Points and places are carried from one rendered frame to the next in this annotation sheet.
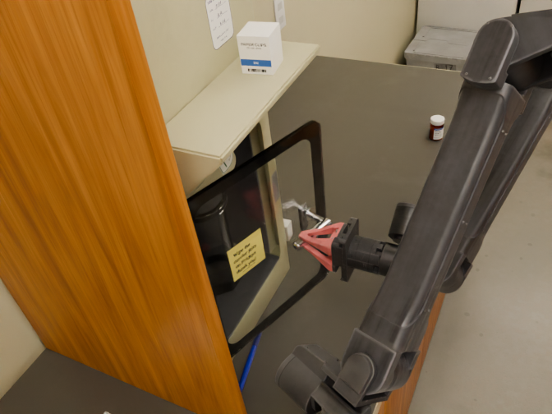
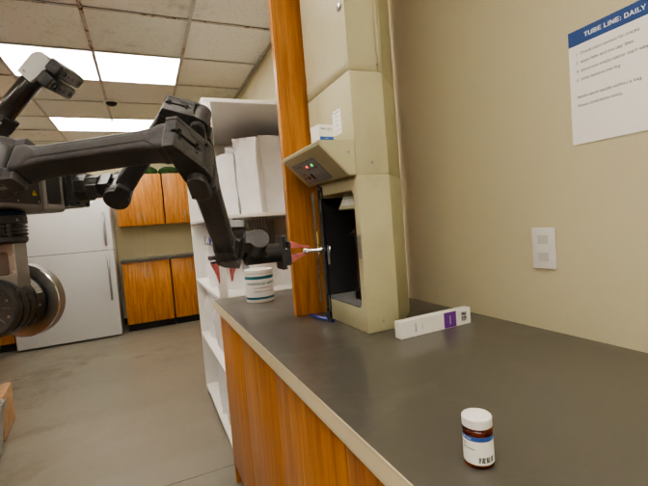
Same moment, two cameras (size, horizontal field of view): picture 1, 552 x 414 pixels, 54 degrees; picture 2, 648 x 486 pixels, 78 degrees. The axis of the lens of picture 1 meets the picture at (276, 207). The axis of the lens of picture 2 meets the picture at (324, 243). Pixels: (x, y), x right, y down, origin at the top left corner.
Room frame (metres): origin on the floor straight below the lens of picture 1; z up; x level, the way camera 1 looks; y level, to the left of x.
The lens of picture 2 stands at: (1.46, -1.04, 1.28)
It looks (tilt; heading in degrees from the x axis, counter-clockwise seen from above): 3 degrees down; 125
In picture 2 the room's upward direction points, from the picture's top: 5 degrees counter-clockwise
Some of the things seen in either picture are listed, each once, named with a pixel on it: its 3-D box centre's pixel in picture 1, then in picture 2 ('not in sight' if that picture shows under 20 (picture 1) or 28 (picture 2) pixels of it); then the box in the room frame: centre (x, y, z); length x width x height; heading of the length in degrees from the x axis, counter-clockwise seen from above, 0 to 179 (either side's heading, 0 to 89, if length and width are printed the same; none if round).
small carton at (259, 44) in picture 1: (260, 48); (322, 136); (0.77, -0.01, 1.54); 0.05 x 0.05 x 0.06; 66
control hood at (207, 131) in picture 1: (246, 117); (315, 166); (0.71, 0.02, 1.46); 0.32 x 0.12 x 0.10; 149
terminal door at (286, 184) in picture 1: (268, 247); (320, 250); (0.70, 0.03, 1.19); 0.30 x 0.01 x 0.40; 128
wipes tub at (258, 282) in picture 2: not in sight; (258, 283); (0.13, 0.31, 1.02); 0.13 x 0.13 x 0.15
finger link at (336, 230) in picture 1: (324, 245); (295, 252); (0.68, -0.08, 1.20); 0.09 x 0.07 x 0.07; 59
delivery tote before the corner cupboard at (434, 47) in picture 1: (457, 67); not in sight; (3.09, -1.28, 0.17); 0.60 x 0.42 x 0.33; 57
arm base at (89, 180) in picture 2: not in sight; (89, 187); (0.13, -0.40, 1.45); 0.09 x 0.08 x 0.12; 126
